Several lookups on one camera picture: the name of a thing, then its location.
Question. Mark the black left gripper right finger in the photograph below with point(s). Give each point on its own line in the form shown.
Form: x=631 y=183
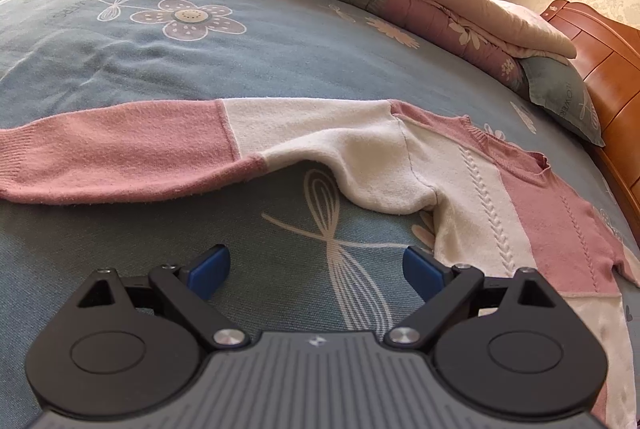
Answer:
x=509 y=346

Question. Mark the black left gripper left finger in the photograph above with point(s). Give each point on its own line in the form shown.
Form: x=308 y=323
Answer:
x=125 y=345

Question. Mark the pink and cream knit sweater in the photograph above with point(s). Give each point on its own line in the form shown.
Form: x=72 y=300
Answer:
x=494 y=204

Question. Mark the blue floral bed sheet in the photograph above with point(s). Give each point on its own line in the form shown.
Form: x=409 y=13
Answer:
x=303 y=257

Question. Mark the grey-green flower pillow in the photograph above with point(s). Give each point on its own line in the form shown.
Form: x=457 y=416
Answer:
x=559 y=89

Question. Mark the orange wooden headboard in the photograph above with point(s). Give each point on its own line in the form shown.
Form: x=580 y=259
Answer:
x=608 y=61

